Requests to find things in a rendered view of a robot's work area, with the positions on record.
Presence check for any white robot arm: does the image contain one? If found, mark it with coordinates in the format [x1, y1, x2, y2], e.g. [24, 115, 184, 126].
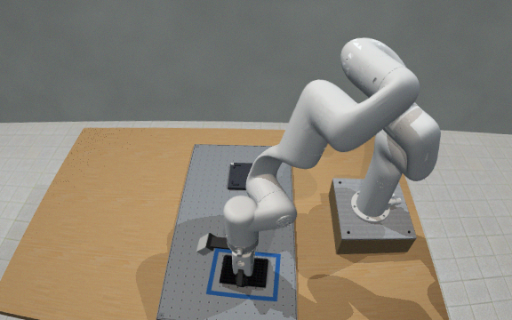
[196, 38, 441, 257]

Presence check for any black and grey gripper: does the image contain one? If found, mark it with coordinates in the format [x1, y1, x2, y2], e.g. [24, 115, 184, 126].
[229, 245, 258, 287]

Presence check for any blue taped rectangle outline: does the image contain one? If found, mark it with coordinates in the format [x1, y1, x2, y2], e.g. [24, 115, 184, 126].
[206, 248, 281, 301]

